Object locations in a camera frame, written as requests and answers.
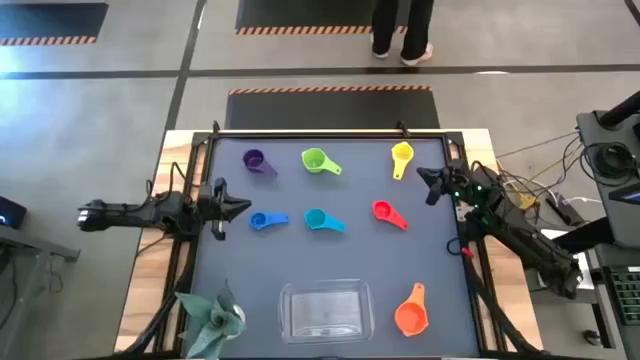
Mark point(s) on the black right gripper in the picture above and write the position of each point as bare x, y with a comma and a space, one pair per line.
460, 186

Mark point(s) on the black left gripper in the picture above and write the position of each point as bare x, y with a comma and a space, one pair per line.
212, 205

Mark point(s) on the yellow measuring cup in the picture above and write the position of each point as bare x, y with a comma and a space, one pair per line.
402, 151

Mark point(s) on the purple measuring cup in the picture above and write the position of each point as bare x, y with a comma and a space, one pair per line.
254, 160

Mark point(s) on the teal measuring cup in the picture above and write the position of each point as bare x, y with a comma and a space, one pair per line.
315, 219

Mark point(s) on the green measuring cup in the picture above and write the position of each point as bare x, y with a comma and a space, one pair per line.
312, 160

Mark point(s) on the orange measuring cup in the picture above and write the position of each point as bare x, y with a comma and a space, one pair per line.
411, 317

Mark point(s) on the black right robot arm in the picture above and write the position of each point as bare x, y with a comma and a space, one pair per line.
525, 245

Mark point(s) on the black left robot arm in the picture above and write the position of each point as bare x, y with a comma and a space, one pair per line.
125, 212

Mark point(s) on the blue measuring cup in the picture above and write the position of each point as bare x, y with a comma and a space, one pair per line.
258, 220

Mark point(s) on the red measuring cup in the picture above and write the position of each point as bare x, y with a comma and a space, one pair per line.
381, 210

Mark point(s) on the clear plastic basket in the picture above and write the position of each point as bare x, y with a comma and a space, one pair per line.
325, 312

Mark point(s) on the white plant pot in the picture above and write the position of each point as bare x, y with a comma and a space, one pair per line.
241, 314

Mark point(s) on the grey table mat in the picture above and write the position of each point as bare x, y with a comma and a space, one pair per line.
350, 260

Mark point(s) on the green artificial plant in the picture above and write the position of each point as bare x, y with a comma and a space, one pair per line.
212, 320

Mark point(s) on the black floor mat striped edge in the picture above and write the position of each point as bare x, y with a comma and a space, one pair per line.
50, 20
330, 110
300, 12

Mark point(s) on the black power brick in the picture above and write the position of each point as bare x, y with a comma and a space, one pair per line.
560, 211

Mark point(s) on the black diagonal beam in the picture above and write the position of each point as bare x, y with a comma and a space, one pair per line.
590, 232

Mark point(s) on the person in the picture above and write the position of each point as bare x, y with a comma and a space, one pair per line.
387, 20

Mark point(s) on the grey equipment cart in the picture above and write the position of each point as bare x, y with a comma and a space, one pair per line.
592, 125

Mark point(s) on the dark tablet screen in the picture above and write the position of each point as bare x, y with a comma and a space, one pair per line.
627, 195

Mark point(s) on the grey metal stand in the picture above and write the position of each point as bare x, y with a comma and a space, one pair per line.
30, 245

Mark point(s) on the black caster wheel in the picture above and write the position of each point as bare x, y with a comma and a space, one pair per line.
591, 337

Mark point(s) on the black keyboard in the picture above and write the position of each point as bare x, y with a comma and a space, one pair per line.
627, 297

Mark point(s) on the black monitor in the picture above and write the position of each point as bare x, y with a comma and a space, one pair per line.
10, 212

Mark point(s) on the black frame clamp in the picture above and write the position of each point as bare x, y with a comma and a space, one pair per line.
403, 129
216, 128

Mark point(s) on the black metal table frame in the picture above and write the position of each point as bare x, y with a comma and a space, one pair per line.
325, 135

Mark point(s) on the black camera pole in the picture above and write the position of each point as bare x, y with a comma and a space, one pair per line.
622, 109

